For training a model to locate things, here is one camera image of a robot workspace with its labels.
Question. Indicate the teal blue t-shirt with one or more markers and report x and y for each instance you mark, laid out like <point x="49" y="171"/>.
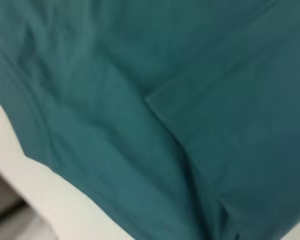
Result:
<point x="140" y="100"/>

